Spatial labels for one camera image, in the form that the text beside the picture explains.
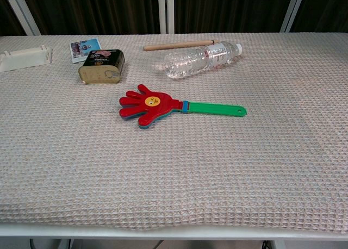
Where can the beige waffle tablecloth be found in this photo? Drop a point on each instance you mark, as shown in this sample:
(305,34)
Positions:
(174,173)

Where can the clear plastic water bottle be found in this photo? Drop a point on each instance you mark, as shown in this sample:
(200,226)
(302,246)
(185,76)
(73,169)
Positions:
(190,61)

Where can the wooden stick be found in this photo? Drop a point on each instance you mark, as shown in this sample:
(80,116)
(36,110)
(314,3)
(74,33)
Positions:
(176,45)

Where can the black gold meat tin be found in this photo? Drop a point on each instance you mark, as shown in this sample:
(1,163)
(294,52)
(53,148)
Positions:
(100,68)

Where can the photo card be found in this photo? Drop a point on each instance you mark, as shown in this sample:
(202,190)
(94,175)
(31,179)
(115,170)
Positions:
(80,48)

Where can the black curtain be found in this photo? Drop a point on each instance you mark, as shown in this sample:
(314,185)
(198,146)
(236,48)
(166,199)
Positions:
(95,9)

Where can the white plastic tray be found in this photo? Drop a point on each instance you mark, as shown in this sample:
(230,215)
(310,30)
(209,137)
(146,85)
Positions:
(21,59)

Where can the white frame post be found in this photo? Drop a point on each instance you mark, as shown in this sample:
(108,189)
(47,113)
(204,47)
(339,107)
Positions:
(23,12)
(166,9)
(293,9)

